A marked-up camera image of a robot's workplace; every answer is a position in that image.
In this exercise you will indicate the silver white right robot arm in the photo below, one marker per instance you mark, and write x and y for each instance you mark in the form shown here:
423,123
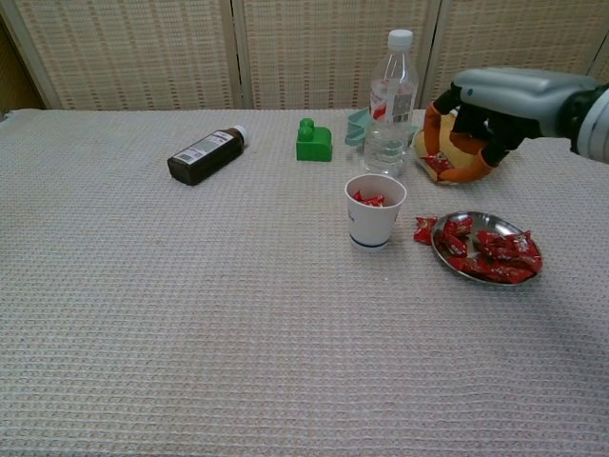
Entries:
597,128

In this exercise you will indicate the round metal plate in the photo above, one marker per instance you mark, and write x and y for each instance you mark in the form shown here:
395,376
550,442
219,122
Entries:
495,220

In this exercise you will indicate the woven bamboo screen panel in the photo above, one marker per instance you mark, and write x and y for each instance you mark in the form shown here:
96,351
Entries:
133,52
600,62
309,52
514,38

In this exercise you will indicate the yellow plush toy striped shirt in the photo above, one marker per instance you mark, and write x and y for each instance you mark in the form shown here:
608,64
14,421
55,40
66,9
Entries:
445,135

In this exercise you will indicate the clear plastic water bottle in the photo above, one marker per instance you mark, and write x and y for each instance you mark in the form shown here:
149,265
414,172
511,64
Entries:
390,143

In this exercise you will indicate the brown medicine bottle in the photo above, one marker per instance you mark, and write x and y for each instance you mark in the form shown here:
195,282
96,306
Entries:
204,157

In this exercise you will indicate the silver orange-tipped right robot hand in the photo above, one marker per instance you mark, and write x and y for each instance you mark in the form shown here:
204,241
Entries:
514,90

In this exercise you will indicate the green toy building block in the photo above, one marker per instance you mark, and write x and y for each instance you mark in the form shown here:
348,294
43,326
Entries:
314,150

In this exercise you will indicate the white paper cup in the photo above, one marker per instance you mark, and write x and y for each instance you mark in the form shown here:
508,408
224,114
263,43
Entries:
371,228

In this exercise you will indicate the teal plastic dustpan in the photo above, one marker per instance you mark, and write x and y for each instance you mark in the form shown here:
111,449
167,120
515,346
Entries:
354,125

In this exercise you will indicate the beige woven table cloth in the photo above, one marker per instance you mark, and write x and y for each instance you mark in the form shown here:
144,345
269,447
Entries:
190,309

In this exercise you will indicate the brown wooden board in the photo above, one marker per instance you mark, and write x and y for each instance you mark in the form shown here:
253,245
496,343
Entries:
12,81

